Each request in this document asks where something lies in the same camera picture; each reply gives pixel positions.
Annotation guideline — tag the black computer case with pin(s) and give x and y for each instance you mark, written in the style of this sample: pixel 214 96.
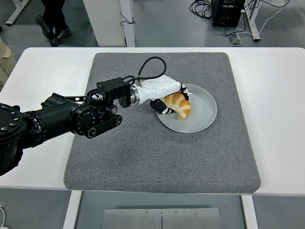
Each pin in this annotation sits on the black computer case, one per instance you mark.
pixel 226 12

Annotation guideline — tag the white table leg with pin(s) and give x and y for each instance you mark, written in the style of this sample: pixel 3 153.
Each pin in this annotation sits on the white table leg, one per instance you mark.
pixel 250 212
pixel 71 210

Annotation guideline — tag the clear plastic stand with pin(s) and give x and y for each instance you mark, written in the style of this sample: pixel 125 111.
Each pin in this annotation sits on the clear plastic stand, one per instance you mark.
pixel 236 40

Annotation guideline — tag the golden croissant bread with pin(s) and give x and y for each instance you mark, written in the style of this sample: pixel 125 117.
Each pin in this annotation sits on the golden croissant bread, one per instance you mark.
pixel 182 107

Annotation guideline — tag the white desk foot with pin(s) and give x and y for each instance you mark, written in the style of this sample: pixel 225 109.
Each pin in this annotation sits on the white desk foot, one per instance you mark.
pixel 15 13

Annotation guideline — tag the grey metal plate with screws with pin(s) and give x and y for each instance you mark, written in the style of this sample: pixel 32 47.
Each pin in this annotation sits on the grey metal plate with screws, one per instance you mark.
pixel 133 219

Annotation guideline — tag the round grey plate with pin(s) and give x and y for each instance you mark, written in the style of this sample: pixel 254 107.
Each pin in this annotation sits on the round grey plate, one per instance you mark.
pixel 202 114

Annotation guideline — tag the white desk leg with foot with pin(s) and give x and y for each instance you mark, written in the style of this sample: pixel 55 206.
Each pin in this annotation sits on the white desk leg with foot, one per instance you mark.
pixel 253 21

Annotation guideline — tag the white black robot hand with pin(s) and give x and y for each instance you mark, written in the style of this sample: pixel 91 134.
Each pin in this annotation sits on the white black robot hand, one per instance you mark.
pixel 157 88

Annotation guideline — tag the white cabinet panel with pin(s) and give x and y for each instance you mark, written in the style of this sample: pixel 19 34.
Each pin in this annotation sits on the white cabinet panel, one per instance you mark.
pixel 104 21

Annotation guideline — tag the grey felt mat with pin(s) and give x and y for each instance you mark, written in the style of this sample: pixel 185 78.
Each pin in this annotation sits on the grey felt mat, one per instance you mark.
pixel 143 155

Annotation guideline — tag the beige cardboard box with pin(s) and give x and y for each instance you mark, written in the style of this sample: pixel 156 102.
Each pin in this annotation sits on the beige cardboard box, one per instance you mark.
pixel 4 62

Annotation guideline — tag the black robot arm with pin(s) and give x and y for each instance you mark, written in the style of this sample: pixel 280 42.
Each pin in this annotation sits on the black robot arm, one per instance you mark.
pixel 57 117

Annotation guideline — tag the person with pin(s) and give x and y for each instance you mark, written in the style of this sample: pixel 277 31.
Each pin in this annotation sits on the person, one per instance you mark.
pixel 54 14

